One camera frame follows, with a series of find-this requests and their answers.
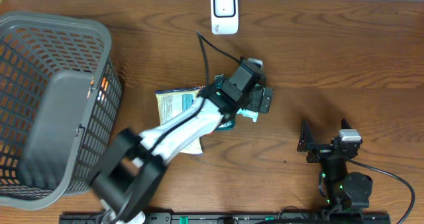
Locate mint green snack packet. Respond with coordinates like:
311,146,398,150
237,109,259,122

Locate teal mouthwash bottle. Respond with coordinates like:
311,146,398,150
214,74,236,131

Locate white snack bag blue edges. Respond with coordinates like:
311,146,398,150
155,86,203,156

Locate orange candy bar wrapper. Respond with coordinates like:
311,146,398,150
195,84,206,89

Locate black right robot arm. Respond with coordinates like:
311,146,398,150
297,119,373,215

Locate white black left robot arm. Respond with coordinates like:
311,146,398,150
87,81,273,223

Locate grey plastic basket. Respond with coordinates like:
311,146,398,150
1,11,122,210

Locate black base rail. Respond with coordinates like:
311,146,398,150
58,210,391,224

